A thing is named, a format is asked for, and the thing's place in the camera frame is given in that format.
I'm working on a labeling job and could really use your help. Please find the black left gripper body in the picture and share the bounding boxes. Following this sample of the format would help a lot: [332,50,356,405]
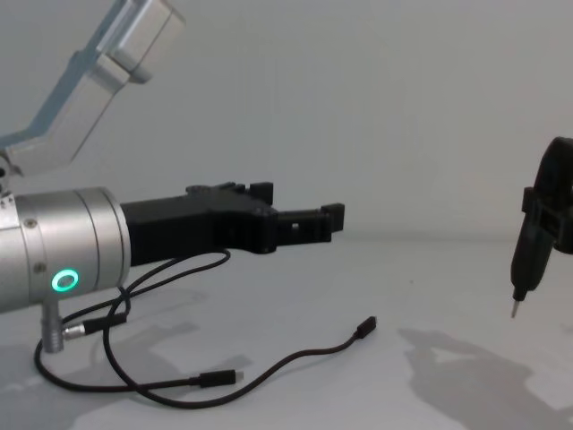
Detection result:
[119,180,279,269]

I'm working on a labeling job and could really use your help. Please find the white curtain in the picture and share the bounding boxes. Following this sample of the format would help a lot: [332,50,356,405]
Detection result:
[0,0,573,245]

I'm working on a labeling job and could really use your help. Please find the white table cloth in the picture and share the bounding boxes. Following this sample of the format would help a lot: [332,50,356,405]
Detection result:
[0,232,573,430]

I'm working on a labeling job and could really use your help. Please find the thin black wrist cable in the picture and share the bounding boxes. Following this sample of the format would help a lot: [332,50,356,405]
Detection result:
[61,248,233,336]

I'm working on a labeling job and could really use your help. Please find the loose black plug cable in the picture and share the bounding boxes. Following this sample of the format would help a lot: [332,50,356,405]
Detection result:
[34,315,378,410]

